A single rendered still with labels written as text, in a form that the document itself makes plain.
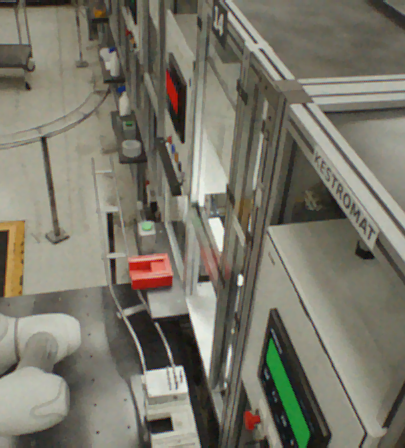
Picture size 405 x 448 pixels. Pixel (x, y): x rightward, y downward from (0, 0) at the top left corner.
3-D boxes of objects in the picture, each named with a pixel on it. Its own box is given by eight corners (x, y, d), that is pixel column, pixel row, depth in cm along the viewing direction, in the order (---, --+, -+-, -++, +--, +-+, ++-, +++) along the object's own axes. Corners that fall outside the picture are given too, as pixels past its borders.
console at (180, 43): (158, 132, 209) (159, 9, 180) (229, 127, 215) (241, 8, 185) (178, 196, 177) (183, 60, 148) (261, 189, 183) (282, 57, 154)
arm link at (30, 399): (19, 312, 203) (79, 306, 207) (23, 354, 204) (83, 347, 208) (-26, 388, 127) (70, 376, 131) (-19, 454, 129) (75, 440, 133)
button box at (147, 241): (138, 243, 227) (137, 221, 220) (156, 241, 229) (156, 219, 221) (140, 256, 221) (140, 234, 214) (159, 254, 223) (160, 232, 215)
